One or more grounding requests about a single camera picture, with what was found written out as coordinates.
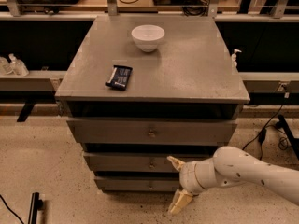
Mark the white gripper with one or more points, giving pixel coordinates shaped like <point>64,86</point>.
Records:
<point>187,175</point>

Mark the grey drawer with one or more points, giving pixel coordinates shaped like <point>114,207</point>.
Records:
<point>128,162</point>
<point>194,132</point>
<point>137,184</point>

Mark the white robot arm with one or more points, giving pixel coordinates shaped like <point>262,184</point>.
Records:
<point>229,167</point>

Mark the grey bottom drawer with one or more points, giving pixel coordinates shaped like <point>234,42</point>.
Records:
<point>137,184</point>

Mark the grey drawer cabinet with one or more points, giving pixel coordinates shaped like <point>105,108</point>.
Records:
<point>189,76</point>

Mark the grey top drawer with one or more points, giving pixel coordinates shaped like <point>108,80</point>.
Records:
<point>194,132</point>

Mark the black metal leg right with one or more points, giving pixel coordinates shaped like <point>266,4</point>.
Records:
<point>294,141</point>

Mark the white pump bottle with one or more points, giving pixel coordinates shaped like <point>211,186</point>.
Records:
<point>234,56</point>

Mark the black stand foot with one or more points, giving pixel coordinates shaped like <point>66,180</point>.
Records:
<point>35,205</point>

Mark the white bowl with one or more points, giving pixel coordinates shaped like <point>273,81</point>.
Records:
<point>148,37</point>

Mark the clear sanitizer bottle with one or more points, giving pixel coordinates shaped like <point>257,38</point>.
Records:
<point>18,66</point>

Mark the clear bottle at edge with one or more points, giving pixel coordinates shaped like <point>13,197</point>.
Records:
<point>5,68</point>

